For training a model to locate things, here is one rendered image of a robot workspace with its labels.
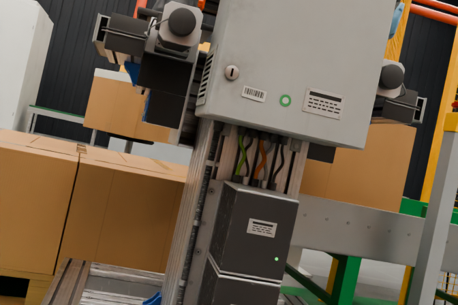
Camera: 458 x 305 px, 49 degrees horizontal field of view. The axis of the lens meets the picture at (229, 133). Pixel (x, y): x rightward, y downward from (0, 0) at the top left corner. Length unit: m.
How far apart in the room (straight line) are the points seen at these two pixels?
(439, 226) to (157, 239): 1.00
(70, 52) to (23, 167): 10.96
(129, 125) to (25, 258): 1.62
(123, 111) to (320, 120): 2.43
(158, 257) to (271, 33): 1.11
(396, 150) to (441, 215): 0.38
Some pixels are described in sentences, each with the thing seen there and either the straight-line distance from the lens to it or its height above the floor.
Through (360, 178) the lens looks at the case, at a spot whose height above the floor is 0.69.
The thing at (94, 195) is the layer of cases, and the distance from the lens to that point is 1.83.
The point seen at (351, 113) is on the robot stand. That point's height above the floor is 0.83.
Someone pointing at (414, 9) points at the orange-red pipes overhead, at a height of 4.27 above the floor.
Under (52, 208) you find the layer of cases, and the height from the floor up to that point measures 0.37.
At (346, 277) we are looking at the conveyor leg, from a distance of 2.00.
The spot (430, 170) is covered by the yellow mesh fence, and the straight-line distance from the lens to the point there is 3.09.
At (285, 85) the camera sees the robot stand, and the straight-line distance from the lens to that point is 1.02.
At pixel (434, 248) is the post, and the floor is 0.51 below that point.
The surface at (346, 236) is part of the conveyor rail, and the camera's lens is 1.96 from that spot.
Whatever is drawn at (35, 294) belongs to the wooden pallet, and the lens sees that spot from 1.92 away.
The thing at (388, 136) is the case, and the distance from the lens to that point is 2.16.
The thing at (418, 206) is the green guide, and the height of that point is 0.61.
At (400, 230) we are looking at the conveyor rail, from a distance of 2.08.
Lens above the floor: 0.72
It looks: 1 degrees up
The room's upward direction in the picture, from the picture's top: 13 degrees clockwise
